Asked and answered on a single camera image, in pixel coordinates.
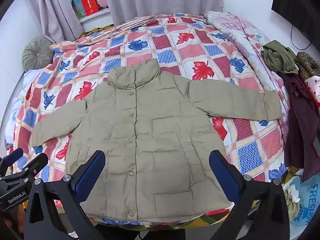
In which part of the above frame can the khaki puffer jacket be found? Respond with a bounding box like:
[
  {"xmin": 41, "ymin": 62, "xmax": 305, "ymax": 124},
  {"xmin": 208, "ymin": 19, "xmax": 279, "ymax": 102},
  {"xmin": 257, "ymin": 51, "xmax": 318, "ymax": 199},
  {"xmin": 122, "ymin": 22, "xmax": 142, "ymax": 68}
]
[{"xmin": 30, "ymin": 58, "xmax": 283, "ymax": 222}]

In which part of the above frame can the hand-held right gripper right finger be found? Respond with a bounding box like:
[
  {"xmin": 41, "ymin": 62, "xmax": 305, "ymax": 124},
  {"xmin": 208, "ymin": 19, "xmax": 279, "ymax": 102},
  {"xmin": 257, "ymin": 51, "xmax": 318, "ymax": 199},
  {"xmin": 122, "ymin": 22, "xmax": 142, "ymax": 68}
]
[{"xmin": 209, "ymin": 150, "xmax": 292, "ymax": 240}]

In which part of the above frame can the leopard print cloth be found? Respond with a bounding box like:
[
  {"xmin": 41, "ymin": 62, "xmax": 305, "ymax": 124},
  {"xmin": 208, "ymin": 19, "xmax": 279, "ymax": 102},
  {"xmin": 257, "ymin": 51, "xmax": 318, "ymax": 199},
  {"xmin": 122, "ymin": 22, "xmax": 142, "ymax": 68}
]
[{"xmin": 294, "ymin": 51, "xmax": 320, "ymax": 80}]

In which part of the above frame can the black cable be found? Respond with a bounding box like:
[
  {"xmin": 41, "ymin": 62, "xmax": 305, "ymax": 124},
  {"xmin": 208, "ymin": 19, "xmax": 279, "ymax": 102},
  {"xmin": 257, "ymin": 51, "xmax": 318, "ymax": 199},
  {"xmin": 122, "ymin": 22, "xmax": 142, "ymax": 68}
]
[{"xmin": 290, "ymin": 24, "xmax": 312, "ymax": 50}]

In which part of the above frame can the black wall television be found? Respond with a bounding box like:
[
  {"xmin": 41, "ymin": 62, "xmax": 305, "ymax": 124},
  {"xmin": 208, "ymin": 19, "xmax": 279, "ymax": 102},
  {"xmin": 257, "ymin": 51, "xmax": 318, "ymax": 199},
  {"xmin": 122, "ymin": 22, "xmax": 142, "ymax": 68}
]
[{"xmin": 271, "ymin": 0, "xmax": 320, "ymax": 45}]

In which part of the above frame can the dark maroon garment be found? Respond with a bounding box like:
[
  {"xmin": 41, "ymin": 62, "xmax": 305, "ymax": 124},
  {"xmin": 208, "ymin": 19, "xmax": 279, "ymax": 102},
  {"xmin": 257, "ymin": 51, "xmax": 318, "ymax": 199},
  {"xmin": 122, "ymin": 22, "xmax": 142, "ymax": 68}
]
[{"xmin": 277, "ymin": 72, "xmax": 320, "ymax": 182}]

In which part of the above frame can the round green pleated cushion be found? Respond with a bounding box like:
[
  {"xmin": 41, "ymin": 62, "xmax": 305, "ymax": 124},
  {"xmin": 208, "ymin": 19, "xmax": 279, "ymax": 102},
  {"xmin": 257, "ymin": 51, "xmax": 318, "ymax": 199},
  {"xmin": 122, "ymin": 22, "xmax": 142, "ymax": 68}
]
[{"xmin": 22, "ymin": 36, "xmax": 55, "ymax": 72}]

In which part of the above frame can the red box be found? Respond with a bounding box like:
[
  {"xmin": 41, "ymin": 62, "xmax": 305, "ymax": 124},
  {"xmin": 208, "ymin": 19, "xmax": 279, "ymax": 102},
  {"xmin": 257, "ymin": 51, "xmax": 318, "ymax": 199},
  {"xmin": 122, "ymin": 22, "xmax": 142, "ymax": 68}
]
[{"xmin": 79, "ymin": 0, "xmax": 100, "ymax": 17}]

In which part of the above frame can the person's left hand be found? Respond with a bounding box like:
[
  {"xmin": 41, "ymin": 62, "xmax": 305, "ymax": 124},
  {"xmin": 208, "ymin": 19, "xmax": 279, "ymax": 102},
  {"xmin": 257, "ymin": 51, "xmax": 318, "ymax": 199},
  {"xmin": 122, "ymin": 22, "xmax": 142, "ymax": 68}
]
[{"xmin": 4, "ymin": 205, "xmax": 27, "ymax": 234}]

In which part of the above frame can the olive green garment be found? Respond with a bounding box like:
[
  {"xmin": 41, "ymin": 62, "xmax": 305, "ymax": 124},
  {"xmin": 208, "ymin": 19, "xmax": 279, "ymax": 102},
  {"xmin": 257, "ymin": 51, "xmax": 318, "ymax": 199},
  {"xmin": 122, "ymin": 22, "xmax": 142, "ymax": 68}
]
[{"xmin": 260, "ymin": 40, "xmax": 299, "ymax": 75}]

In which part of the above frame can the blue printed bag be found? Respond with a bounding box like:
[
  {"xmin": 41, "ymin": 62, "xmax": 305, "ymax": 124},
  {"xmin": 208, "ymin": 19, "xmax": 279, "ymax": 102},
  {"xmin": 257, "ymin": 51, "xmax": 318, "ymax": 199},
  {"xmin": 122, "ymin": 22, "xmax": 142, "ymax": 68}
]
[{"xmin": 282, "ymin": 170, "xmax": 317, "ymax": 230}]

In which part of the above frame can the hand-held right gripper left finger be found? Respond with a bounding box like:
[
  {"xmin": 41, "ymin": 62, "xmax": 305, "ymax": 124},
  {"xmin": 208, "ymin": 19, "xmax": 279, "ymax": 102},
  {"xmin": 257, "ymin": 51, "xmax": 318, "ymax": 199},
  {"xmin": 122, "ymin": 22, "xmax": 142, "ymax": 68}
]
[{"xmin": 25, "ymin": 150, "xmax": 107, "ymax": 240}]

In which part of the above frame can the leaf print patchwork quilt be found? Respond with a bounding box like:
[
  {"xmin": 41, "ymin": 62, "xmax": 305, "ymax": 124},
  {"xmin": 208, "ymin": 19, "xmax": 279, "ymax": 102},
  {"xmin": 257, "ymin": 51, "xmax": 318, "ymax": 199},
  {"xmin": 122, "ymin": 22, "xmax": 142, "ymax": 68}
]
[{"xmin": 5, "ymin": 14, "xmax": 290, "ymax": 230}]

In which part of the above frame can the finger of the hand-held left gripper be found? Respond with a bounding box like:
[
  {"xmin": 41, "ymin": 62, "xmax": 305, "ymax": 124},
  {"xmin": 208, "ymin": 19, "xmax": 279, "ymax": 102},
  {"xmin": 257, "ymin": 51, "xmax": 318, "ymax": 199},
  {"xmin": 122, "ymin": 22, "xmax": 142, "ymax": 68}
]
[
  {"xmin": 0, "ymin": 152, "xmax": 49, "ymax": 182},
  {"xmin": 0, "ymin": 148, "xmax": 24, "ymax": 172}
]

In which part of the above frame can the pink floral quilt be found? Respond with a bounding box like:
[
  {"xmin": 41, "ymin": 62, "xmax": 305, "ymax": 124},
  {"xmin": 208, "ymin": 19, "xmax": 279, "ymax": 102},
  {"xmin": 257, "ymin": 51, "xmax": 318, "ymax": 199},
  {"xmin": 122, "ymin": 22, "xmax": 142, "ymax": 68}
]
[{"xmin": 205, "ymin": 10, "xmax": 290, "ymax": 140}]

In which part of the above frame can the white red floral cloth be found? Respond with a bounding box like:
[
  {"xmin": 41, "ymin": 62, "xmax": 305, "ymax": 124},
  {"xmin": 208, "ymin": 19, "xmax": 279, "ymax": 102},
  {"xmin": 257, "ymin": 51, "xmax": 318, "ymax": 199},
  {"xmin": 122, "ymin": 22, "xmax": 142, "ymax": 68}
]
[{"xmin": 304, "ymin": 76, "xmax": 320, "ymax": 103}]

